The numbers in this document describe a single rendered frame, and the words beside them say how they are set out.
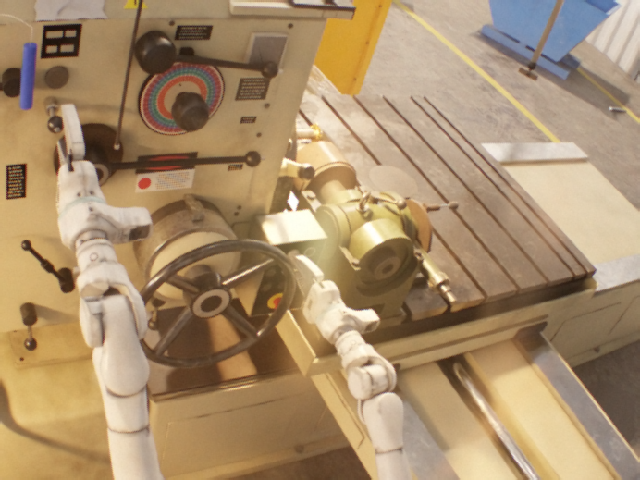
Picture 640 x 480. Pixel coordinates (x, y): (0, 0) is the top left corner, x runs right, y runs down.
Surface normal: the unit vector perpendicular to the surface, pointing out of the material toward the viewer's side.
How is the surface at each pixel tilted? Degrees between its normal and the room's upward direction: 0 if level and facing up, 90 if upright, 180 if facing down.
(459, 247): 0
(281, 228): 0
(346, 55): 90
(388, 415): 35
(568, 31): 90
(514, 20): 90
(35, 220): 90
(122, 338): 44
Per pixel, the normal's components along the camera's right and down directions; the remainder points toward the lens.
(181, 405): 0.45, 0.66
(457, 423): 0.27, -0.74
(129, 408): 0.51, 0.03
